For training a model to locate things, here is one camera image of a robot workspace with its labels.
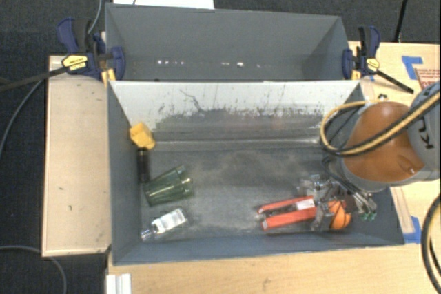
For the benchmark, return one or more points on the pale wood board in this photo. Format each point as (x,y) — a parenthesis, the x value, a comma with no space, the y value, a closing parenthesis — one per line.
(77,162)

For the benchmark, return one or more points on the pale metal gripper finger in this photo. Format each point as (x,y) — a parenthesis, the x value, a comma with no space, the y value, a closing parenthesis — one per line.
(322,218)
(311,186)

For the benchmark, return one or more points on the red hand tool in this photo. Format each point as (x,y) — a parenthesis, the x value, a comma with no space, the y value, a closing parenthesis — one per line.
(286,213)

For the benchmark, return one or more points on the yellow and black tool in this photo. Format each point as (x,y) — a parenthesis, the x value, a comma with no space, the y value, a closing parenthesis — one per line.
(142,136)

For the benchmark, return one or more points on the grey metal bin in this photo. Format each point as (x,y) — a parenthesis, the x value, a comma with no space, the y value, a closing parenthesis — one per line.
(241,168)

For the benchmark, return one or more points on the orange ball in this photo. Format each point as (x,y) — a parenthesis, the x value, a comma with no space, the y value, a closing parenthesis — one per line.
(341,217)

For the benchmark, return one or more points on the clear plastic bottle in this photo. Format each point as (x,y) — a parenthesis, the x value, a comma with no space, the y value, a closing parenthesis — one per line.
(165,224)

